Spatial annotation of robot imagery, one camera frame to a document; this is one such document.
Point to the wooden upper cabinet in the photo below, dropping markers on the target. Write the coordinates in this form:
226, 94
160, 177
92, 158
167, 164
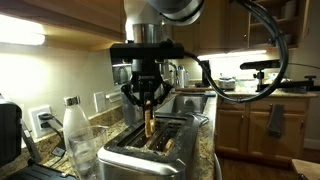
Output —
220, 26
83, 13

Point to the white cylindrical container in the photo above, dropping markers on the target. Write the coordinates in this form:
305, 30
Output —
181, 78

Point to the open wooden shelf cabinet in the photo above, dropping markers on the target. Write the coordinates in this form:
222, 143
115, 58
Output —
260, 33

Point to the light wooden table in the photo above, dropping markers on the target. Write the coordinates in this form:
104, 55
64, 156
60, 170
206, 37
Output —
308, 170

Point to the metal kitchen faucet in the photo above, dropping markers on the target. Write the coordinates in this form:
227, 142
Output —
173, 71

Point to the dark hanging towel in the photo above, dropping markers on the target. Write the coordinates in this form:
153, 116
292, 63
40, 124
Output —
276, 121

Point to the kitchen window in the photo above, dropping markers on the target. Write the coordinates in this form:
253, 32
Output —
120, 73

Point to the white wall switch plate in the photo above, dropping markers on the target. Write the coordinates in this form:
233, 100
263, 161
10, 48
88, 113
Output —
99, 101

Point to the small white kitchen appliance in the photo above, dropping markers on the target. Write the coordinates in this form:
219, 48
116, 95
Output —
226, 84

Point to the black stereo camera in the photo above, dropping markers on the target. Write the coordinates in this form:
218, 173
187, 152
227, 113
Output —
260, 64

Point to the white wall power outlet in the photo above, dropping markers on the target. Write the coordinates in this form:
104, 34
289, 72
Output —
33, 123

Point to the stainless steel dishwasher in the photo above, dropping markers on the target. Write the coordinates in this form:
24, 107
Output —
218, 170

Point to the clear bottle with metal cap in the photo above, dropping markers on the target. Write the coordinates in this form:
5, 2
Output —
75, 120

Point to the clear drinking glass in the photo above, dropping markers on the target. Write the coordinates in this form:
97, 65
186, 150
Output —
86, 156

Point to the black coffee maker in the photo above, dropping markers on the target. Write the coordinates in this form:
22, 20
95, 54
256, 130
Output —
10, 133
205, 75

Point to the stainless steel sink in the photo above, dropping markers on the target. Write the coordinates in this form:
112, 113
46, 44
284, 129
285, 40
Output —
186, 103

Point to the wooden cutting board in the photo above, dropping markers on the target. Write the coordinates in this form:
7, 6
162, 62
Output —
193, 89

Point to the under cabinet light strip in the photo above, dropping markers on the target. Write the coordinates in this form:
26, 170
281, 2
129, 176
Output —
240, 53
20, 33

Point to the grey sports water bottle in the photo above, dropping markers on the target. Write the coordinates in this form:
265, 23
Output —
128, 111

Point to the brown toast bread slice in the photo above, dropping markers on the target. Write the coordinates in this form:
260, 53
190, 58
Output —
149, 120
169, 145

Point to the wooden lower cabinet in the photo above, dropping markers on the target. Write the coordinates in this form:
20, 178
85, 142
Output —
233, 130

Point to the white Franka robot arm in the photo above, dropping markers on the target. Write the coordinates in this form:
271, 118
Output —
146, 16

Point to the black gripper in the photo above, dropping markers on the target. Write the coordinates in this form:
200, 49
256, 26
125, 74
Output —
146, 75

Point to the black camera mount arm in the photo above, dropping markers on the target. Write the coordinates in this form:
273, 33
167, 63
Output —
293, 85

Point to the stainless steel two-slot toaster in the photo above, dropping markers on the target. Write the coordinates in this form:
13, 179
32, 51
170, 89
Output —
133, 160

